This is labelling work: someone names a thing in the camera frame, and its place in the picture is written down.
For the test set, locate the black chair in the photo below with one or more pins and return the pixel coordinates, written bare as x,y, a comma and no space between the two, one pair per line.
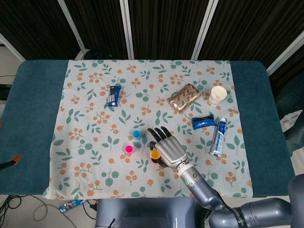
97,54

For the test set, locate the dark folding screen panel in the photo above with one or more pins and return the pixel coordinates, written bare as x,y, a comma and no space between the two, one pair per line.
249,28
35,28
99,23
166,26

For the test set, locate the gold foil snack packet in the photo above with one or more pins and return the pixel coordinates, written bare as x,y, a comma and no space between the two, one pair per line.
185,97

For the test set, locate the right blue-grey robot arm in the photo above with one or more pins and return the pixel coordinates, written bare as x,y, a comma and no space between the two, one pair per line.
204,192

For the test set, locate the light blue plastic cup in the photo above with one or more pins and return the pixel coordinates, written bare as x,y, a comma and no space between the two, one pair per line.
137,134

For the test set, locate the blue snack wrapper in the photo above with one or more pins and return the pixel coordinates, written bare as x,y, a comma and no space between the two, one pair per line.
71,205

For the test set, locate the teal table cover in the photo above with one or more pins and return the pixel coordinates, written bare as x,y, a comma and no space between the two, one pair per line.
31,107

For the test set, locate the blue-grey robot torso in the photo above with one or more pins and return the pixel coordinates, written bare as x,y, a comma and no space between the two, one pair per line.
145,213

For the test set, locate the floral tablecloth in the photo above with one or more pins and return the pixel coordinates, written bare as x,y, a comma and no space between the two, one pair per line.
95,142

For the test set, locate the white blue toothpaste tube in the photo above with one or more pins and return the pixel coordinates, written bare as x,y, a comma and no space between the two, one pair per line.
219,136

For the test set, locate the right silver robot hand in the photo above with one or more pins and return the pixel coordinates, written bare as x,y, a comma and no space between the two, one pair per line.
171,150

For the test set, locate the pink plastic cup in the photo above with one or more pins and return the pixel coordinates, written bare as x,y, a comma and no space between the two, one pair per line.
129,149

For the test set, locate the teal upholstered chair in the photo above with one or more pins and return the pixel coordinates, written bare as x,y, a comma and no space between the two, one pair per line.
293,140

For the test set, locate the yellow plastic cup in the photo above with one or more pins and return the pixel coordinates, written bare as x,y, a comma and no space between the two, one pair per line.
155,154

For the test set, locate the black power plug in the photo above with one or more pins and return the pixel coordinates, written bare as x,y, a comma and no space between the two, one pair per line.
92,206

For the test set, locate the white paper cup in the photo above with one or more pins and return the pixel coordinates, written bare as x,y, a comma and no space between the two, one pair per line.
217,94

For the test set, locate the orange plastic cup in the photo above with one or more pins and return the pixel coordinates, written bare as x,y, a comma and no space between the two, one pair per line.
153,161

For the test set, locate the black equipment box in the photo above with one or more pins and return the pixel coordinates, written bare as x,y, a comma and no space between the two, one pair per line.
4,91

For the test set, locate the black clamp with orange tip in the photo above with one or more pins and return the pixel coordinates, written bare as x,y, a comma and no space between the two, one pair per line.
16,158

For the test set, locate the blue cookie packet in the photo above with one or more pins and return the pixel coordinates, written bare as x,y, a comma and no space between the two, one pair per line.
114,96

